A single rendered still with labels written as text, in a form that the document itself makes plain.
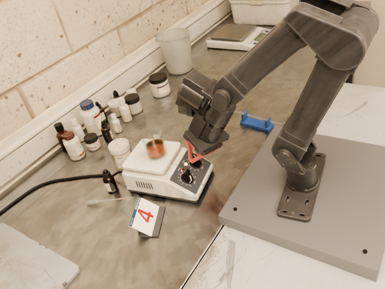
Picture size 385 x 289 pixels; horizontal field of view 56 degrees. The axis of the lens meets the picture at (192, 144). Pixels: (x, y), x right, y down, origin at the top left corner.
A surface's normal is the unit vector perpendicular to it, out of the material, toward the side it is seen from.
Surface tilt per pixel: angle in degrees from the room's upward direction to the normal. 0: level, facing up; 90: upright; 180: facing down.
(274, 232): 4
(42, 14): 90
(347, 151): 4
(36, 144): 90
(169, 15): 90
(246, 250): 0
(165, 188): 90
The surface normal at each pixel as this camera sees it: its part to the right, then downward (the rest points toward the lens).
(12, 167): 0.84, 0.22
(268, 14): -0.48, 0.63
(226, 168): -0.16, -0.79
